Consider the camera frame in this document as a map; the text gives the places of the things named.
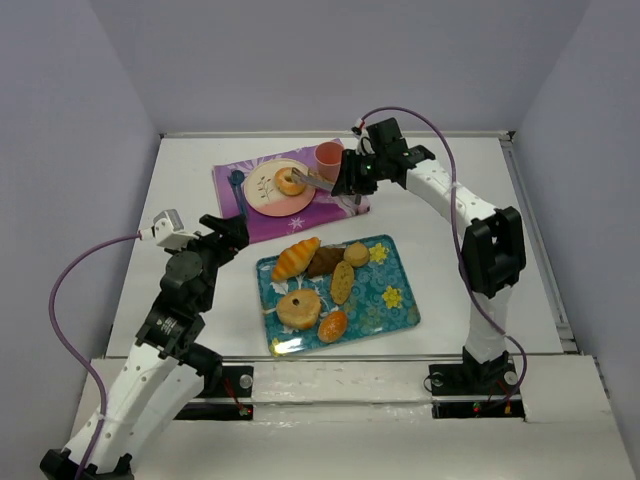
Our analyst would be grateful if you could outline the metal tongs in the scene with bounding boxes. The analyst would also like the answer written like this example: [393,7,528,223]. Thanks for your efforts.
[291,168,334,192]

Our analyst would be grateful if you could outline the orange glazed donut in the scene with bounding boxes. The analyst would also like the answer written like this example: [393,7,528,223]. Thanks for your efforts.
[274,167,306,196]

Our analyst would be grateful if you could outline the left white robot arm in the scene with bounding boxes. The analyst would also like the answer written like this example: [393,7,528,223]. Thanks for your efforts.
[40,209,253,479]

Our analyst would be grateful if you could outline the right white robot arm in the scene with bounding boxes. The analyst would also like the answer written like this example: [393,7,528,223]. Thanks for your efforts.
[331,118,526,400]

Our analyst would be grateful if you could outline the dark chocolate bread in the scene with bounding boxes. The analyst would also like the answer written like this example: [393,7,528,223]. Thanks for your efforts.
[306,247,345,278]

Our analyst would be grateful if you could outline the long seeded bread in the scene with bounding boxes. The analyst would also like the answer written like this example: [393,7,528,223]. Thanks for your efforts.
[330,261,355,305]

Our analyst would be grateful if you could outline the pink plastic cup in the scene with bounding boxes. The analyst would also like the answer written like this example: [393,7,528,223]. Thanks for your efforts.
[315,141,344,183]

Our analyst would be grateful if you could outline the cream pink round plate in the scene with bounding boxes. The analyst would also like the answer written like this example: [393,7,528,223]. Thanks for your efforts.
[243,158,315,217]

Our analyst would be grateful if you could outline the blue plastic spoon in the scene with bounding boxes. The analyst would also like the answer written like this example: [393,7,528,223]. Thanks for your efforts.
[229,170,247,217]

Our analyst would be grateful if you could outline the purple floral cloth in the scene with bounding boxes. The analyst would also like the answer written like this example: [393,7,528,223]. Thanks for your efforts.
[213,145,371,243]

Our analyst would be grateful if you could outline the orange striped croissant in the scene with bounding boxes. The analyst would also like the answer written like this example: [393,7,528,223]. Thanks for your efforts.
[271,237,321,282]

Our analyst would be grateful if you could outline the small round tan bun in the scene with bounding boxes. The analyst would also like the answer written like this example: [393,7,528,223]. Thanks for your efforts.
[344,242,370,268]

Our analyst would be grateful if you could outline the teal floral tray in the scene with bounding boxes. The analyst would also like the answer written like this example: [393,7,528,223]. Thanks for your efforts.
[256,234,421,356]

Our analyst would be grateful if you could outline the orange sugared bun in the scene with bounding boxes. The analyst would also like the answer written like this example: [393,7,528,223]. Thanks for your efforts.
[317,311,348,344]

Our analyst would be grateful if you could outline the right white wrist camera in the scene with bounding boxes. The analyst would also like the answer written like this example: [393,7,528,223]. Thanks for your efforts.
[351,118,375,155]

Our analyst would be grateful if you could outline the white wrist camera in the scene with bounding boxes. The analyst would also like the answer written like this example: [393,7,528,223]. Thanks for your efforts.
[152,209,197,250]
[351,118,375,155]

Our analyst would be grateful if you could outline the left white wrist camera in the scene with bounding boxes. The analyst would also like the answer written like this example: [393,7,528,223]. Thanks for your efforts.
[152,209,197,250]

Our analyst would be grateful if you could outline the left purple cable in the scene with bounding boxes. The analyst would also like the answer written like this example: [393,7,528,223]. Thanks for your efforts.
[48,230,154,480]

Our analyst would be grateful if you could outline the metal table rail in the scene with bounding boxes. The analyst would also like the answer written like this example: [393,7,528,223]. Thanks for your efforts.
[223,354,462,363]

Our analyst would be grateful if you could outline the tan ring donut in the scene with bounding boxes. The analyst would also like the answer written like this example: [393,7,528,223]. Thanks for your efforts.
[276,289,322,330]

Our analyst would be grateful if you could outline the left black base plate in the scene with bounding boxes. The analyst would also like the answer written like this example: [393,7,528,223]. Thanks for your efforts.
[174,364,254,421]

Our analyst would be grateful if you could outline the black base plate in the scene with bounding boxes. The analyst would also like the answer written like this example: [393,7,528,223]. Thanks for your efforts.
[174,364,254,421]
[423,363,525,419]

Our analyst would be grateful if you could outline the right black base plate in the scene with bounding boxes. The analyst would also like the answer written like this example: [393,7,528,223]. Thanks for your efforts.
[423,363,525,419]

